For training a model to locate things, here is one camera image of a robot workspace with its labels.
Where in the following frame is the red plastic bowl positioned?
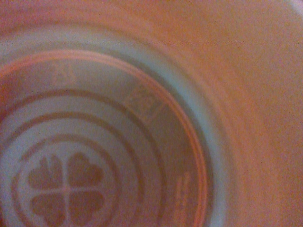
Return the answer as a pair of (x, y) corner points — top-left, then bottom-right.
(0, 0), (303, 227)

